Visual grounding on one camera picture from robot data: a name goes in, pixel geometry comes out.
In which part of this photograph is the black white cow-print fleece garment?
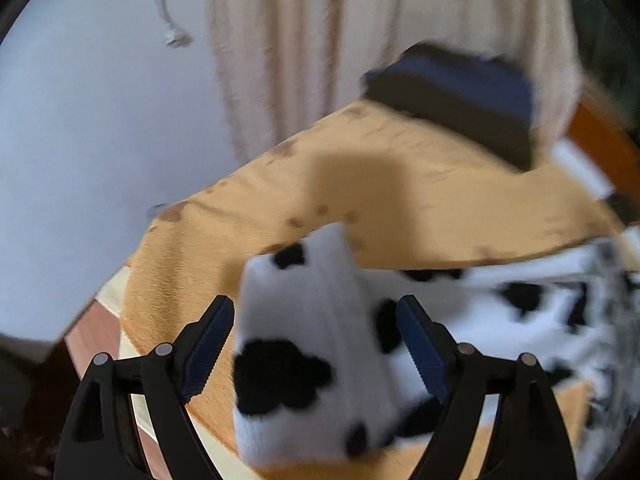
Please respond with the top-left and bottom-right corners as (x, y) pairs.
(232, 223), (639, 479)

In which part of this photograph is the tan spotted bed blanket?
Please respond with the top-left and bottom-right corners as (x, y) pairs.
(94, 97), (626, 480)

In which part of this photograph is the wooden framed window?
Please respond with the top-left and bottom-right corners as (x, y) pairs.
(570, 0), (639, 200)

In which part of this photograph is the folded navy black knit sweater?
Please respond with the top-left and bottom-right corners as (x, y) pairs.
(363, 42), (534, 171)

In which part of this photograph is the beige left curtain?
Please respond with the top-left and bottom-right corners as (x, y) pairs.
(206, 0), (582, 164)

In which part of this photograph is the white curtain pull cord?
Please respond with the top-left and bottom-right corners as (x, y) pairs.
(145, 0), (194, 50)

